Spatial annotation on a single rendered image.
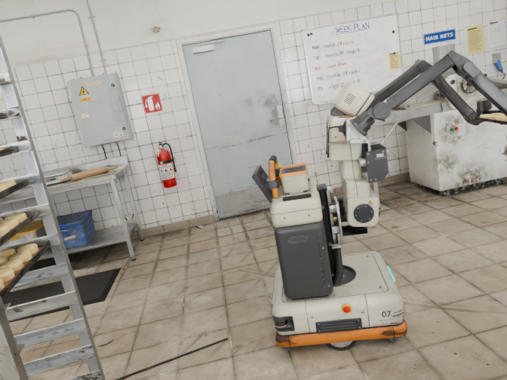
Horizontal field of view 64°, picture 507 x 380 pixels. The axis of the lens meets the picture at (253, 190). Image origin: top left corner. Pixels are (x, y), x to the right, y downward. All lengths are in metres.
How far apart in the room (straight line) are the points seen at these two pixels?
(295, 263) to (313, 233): 0.18
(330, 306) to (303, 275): 0.20
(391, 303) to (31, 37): 4.28
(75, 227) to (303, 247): 2.84
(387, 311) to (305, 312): 0.40
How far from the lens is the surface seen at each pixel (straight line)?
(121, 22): 4.85
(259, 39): 4.84
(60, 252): 1.31
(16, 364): 0.94
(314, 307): 2.16
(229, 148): 4.77
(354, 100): 2.09
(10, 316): 1.41
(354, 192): 2.15
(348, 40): 5.04
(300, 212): 1.99
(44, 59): 4.99
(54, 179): 4.41
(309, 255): 2.07
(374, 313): 2.19
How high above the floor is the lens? 1.33
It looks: 13 degrees down
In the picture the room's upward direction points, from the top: 11 degrees counter-clockwise
